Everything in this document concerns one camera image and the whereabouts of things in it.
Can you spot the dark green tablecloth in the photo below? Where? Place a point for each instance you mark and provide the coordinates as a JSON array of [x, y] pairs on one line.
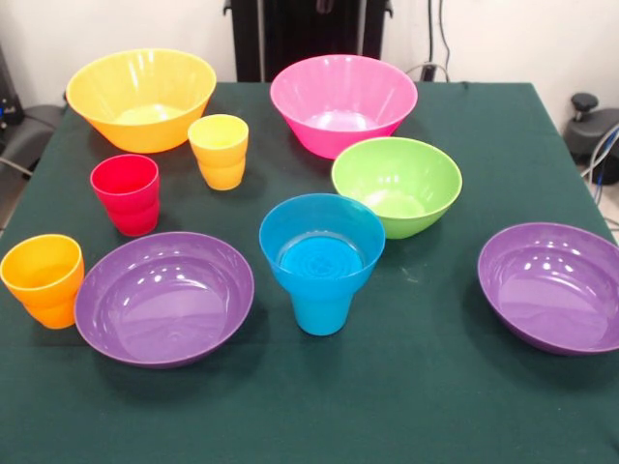
[[367, 411]]

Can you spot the small blue plastic bowl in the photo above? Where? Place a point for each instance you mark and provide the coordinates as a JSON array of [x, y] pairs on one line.
[[290, 232]]

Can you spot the green plastic bowl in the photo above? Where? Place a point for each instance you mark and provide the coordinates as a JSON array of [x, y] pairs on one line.
[[416, 208]]

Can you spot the large orange plastic bowl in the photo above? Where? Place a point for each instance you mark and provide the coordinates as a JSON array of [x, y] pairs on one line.
[[140, 133]]

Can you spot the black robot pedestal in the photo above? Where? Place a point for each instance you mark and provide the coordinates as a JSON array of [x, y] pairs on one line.
[[309, 29]]

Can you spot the shallow purple plastic bowl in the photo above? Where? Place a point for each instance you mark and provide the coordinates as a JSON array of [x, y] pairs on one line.
[[164, 319], [556, 304]]

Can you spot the red plastic cup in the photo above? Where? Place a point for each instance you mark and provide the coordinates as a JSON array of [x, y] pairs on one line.
[[128, 208]]

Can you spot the black equipment box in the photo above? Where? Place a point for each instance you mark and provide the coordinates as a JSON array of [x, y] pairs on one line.
[[7, 96]]

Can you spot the blue plastic cup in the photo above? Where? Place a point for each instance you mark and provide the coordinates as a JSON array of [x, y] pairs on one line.
[[321, 314]]

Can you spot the yellow orange plastic cup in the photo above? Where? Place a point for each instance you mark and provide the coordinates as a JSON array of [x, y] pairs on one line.
[[220, 164]]

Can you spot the large pink plastic bowl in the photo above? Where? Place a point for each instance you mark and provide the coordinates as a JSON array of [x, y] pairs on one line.
[[333, 137]]

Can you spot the black stand with knob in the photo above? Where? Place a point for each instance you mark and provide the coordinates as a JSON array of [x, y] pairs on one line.
[[590, 130]]

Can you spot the black grey chair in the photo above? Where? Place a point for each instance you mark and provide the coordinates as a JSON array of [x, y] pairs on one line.
[[29, 135]]

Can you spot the black power plug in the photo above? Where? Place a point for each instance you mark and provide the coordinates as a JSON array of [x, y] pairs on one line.
[[428, 72]]

